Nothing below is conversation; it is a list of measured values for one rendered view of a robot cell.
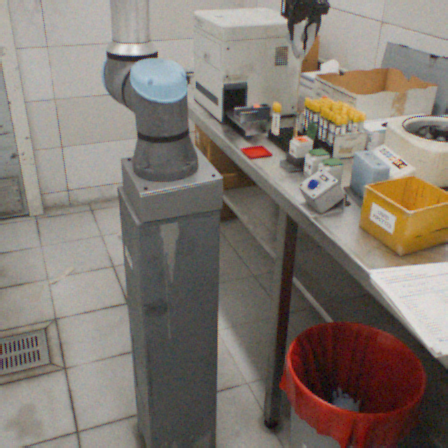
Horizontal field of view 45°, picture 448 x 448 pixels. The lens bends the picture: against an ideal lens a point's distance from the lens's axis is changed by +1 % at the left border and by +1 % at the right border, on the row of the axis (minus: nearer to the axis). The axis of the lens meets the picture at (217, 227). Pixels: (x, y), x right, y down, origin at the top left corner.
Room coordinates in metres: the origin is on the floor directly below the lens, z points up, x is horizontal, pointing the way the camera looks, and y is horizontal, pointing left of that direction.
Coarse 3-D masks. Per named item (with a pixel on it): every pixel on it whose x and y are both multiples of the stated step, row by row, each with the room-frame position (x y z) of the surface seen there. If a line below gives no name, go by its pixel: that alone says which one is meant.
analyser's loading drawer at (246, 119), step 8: (224, 112) 1.68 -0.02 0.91; (232, 112) 1.68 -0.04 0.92; (240, 112) 1.63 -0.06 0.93; (248, 112) 1.59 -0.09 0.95; (256, 112) 1.60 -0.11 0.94; (240, 120) 1.58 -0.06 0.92; (248, 120) 1.59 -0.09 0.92; (256, 120) 1.54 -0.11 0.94; (264, 120) 1.55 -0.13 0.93; (248, 128) 1.53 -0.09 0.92; (256, 128) 1.54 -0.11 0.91; (264, 128) 1.55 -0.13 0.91
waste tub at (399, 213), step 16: (416, 176) 1.08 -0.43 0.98; (368, 192) 1.02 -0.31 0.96; (384, 192) 1.05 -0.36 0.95; (400, 192) 1.07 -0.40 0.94; (416, 192) 1.06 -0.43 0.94; (432, 192) 1.03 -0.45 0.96; (368, 208) 1.01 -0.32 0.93; (384, 208) 0.97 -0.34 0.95; (400, 208) 0.93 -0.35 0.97; (416, 208) 1.06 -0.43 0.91; (432, 208) 0.94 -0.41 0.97; (368, 224) 1.00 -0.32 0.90; (384, 224) 0.96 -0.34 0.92; (400, 224) 0.93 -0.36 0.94; (416, 224) 0.92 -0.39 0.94; (432, 224) 0.94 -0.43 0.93; (384, 240) 0.95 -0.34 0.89; (400, 240) 0.92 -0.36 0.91; (416, 240) 0.93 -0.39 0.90; (432, 240) 0.95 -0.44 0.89
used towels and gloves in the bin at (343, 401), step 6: (330, 396) 1.16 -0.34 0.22; (336, 396) 1.15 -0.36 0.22; (342, 396) 1.15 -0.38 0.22; (348, 396) 1.15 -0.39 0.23; (330, 402) 1.15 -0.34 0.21; (336, 402) 1.13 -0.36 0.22; (342, 402) 1.13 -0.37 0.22; (348, 402) 1.13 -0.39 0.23; (354, 402) 1.13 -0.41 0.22; (342, 408) 1.11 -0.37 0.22; (348, 408) 1.11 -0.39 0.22; (354, 408) 1.11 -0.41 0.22
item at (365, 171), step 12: (360, 156) 1.18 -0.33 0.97; (360, 168) 1.17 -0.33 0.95; (372, 168) 1.12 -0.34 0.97; (384, 168) 1.12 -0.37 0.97; (360, 180) 1.17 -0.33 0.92; (372, 180) 1.12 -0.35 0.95; (384, 180) 1.12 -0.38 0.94; (348, 192) 1.18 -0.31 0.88; (360, 192) 1.16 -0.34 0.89; (360, 204) 1.12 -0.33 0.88
